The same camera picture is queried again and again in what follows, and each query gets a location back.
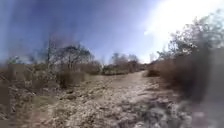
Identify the pale stony dirt path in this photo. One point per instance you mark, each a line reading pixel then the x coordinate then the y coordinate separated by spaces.
pixel 110 100

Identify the dry brown bushes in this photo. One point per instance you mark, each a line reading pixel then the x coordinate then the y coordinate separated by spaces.
pixel 193 63

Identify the distant row of trees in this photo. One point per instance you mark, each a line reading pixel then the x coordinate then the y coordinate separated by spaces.
pixel 121 64

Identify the dry green-brown bushes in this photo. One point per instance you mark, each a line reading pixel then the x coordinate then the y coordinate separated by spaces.
pixel 63 66

